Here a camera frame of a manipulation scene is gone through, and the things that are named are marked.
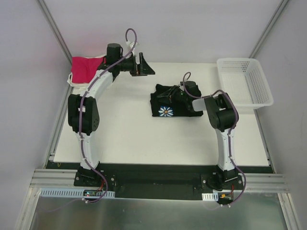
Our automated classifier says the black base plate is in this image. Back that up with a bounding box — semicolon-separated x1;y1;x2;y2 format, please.
74;163;243;200

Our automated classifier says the right white cable duct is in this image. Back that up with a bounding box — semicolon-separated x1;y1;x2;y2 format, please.
201;192;219;202

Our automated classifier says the black daisy print t-shirt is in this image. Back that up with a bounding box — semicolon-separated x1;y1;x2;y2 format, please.
150;84;203;117

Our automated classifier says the white plastic basket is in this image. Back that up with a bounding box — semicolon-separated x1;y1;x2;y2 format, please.
216;58;274;109

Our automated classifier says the white cable duct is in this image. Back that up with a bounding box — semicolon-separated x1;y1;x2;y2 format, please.
40;188;104;199
201;192;219;202

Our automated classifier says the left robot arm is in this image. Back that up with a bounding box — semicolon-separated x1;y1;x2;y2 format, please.
68;41;155;186

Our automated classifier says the pink t-shirt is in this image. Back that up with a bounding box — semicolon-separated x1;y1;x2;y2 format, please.
70;56;106;84

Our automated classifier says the white t-shirt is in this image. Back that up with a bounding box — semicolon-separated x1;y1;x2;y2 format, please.
66;54;106;90

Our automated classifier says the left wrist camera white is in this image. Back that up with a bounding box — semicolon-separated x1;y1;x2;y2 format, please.
126;40;139;55

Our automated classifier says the left white cable duct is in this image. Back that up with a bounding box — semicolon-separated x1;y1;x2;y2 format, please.
40;188;104;199

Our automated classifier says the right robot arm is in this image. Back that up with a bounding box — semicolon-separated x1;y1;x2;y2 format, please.
150;81;239;191

